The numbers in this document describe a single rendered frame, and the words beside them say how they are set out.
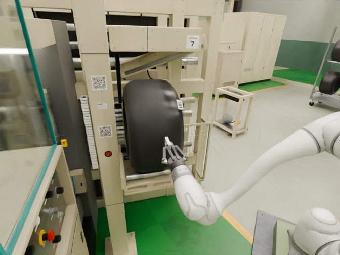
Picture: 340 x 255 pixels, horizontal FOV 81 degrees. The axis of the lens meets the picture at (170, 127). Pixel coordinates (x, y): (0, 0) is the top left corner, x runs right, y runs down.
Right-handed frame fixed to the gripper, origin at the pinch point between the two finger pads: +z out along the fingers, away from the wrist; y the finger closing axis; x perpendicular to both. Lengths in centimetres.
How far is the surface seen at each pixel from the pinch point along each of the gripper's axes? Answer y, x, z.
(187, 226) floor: -34, 129, 20
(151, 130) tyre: 7.4, -4.0, 6.4
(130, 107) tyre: 16.5, -12.3, 17.8
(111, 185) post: 32, 48, 19
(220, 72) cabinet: -265, 109, 401
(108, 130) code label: 29.8, 6.1, 24.7
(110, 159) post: 30.7, 26.2, 21.9
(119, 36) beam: 18, -40, 57
